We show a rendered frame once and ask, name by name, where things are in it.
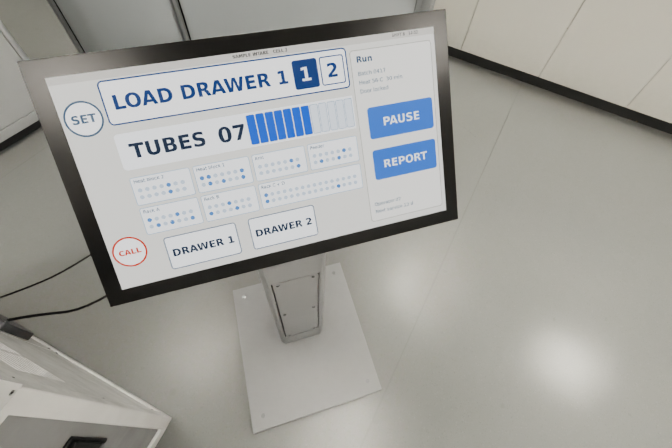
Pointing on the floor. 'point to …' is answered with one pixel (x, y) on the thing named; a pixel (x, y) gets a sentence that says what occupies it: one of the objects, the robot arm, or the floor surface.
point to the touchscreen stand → (301, 342)
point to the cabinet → (68, 401)
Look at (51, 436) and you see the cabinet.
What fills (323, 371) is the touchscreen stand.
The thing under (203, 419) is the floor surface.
